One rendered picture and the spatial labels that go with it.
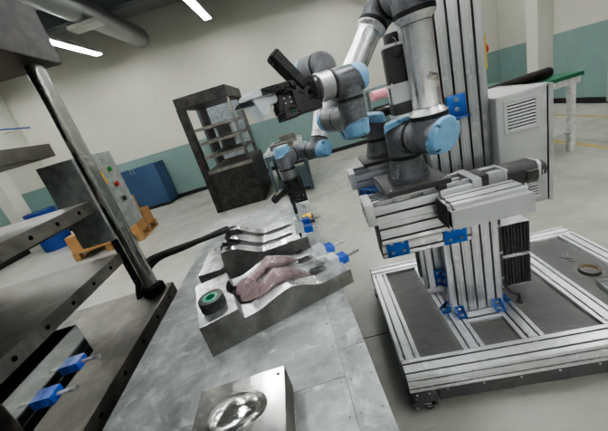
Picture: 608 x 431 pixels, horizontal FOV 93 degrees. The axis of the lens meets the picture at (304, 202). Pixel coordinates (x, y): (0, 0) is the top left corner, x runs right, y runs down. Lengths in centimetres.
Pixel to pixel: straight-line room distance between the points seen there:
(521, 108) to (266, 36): 693
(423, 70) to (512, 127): 54
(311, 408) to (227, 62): 761
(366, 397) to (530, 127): 113
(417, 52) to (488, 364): 123
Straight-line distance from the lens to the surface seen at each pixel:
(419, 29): 99
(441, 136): 98
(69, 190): 164
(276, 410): 71
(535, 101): 143
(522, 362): 162
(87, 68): 921
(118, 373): 124
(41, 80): 148
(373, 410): 74
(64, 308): 125
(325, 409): 76
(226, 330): 96
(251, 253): 127
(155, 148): 860
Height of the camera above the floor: 141
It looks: 18 degrees down
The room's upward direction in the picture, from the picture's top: 17 degrees counter-clockwise
